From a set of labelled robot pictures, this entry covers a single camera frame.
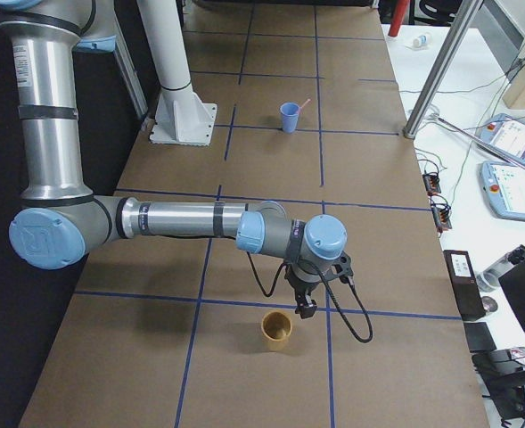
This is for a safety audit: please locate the upper small circuit board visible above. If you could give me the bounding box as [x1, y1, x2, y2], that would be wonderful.
[422, 173, 441, 196]

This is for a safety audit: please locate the silver metal cylinder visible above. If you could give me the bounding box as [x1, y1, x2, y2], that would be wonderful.
[476, 251, 520, 292]

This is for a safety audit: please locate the small plastic bottle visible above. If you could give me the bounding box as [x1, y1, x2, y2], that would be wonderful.
[412, 33, 431, 49]

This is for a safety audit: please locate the lower teach pendant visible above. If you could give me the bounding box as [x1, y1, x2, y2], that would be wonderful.
[480, 161, 525, 221]

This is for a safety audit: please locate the lower small circuit board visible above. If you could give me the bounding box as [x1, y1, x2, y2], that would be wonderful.
[431, 204, 452, 233]

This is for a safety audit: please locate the teach pendant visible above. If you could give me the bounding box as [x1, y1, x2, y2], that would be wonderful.
[476, 113, 525, 163]
[480, 161, 525, 221]

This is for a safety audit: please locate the red cylinder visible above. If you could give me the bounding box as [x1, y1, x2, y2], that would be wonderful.
[388, 0, 410, 37]

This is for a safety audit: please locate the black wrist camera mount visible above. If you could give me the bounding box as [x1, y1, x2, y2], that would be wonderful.
[331, 251, 355, 286]

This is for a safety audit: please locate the small circuit board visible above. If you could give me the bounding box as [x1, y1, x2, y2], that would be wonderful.
[422, 173, 441, 196]
[431, 204, 452, 233]

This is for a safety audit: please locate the black stand base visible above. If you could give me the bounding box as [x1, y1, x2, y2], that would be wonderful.
[472, 347, 525, 419]

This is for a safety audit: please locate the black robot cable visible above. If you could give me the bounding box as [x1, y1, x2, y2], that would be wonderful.
[246, 251, 374, 344]

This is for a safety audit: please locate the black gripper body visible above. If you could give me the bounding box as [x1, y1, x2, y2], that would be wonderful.
[285, 266, 324, 308]

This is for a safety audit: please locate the upper teach pendant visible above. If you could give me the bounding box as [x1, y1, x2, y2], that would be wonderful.
[476, 113, 525, 163]

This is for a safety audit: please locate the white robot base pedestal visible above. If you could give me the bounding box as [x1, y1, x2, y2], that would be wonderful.
[137, 0, 217, 146]

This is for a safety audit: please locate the black box with label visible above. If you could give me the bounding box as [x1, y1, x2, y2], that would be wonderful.
[443, 250, 486, 321]

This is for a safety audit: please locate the aluminium frame post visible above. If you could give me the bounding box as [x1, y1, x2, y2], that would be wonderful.
[403, 0, 484, 139]

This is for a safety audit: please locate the long metal rod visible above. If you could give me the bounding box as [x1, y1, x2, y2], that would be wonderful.
[431, 114, 525, 171]

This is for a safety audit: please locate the black flat pad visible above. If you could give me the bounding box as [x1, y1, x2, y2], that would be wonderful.
[463, 322, 496, 353]

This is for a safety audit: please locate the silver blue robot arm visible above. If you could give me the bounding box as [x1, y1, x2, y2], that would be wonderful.
[0, 1, 350, 318]

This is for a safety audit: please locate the yellow cup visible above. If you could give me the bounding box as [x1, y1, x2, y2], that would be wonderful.
[260, 310, 293, 351]

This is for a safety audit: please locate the blue paper cup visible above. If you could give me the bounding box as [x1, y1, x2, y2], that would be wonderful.
[279, 102, 299, 134]

